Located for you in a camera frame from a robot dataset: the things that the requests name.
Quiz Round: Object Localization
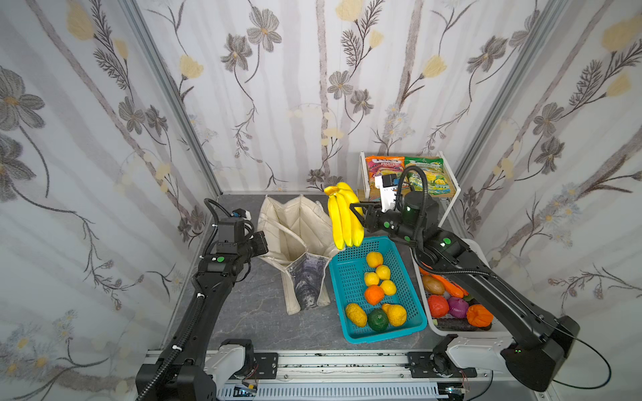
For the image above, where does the yellow banana bunch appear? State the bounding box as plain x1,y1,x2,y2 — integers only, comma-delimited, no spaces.
324,182,364,251

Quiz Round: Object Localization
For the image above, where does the yellow lemon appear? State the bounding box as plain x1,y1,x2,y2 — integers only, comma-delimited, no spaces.
366,252,384,269
364,272,381,287
380,280,397,297

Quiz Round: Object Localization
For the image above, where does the cream canvas tote bag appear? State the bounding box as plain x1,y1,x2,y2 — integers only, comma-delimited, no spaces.
258,195,339,315

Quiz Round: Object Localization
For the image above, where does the orange fruit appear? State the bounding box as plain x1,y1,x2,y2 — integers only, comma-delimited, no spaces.
364,285,385,306

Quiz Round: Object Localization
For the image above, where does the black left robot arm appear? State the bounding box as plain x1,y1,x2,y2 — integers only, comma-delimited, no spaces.
135,198,269,400

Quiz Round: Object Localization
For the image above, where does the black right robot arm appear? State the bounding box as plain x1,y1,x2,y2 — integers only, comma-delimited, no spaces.
347,190,580,392

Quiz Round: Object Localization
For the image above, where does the orange candy bag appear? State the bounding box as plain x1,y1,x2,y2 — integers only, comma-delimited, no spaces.
365,155,406,189

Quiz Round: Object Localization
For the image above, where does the green yellow candy bag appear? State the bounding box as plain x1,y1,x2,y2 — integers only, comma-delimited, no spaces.
405,157,451,196

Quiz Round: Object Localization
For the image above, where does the white metal wooden shelf rack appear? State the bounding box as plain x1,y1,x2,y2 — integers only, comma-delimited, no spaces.
357,151,461,228

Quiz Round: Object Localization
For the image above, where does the teal plastic basket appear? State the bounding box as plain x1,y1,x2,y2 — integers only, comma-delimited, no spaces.
329,237,427,344

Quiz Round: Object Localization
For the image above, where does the brown potato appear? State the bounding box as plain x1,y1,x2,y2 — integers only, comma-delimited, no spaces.
421,275,446,296

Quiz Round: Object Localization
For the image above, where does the orange carrot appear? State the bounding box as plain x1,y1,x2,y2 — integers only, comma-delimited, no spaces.
420,268,469,298

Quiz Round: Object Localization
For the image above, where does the yellow pear right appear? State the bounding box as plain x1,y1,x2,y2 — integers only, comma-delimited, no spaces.
382,303,407,327

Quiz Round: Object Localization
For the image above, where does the yellow bumpy citrus left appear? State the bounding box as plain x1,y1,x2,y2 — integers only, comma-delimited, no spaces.
344,303,368,327

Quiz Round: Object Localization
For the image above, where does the green avocado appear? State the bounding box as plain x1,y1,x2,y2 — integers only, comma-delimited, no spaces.
367,308,389,332

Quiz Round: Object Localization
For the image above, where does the red tomato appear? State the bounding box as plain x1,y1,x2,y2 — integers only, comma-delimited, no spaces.
428,295,450,318

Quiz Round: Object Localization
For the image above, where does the purple onion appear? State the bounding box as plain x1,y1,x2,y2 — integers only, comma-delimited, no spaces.
447,297,470,319

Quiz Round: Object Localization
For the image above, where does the dark cucumber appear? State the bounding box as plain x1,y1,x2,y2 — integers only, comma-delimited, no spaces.
433,317,493,332

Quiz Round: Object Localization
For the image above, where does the white plastic basket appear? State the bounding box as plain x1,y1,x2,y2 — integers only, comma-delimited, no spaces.
412,239,512,339

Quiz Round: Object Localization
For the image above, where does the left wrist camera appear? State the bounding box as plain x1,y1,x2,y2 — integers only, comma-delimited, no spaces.
232,208,252,221

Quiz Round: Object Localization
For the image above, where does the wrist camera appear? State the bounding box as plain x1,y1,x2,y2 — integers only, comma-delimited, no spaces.
232,208,252,221
374,174,399,212

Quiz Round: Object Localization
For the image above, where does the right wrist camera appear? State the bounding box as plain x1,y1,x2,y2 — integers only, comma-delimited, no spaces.
374,174,399,212

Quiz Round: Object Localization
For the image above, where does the aluminium rail base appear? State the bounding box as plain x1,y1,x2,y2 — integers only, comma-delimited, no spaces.
139,347,560,401

